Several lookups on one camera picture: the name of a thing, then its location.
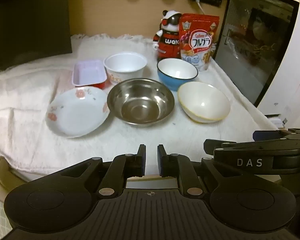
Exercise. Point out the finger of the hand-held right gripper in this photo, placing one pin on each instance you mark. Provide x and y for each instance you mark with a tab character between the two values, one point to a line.
265	135
210	146

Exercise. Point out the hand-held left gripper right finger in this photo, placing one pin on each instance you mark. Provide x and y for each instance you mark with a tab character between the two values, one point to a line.
161	161

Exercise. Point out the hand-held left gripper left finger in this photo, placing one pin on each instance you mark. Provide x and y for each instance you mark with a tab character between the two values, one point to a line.
142	162

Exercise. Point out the white bowl with yellow rim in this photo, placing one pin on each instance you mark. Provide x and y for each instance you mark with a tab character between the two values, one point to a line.
202	102

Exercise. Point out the stainless steel bowl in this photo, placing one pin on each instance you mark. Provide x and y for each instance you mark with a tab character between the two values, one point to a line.
140	102

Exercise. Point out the floral white plate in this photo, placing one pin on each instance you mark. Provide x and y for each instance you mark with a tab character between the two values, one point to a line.
77	115

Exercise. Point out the blue bowl with white inside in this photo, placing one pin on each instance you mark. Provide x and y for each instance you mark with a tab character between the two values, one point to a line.
177	68

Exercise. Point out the white disposable cup bowl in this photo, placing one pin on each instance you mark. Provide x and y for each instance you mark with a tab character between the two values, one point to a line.
125	62

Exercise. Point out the red rectangular tray white inside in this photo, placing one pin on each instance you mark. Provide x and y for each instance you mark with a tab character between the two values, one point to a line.
88	75

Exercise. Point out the red cereal bag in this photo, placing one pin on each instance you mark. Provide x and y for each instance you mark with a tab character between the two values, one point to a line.
197	42

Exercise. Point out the red and black robot figure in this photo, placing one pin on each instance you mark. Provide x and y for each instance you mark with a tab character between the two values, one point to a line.
168	42

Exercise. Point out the white fringed blanket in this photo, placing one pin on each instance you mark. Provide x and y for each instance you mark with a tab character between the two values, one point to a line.
27	92

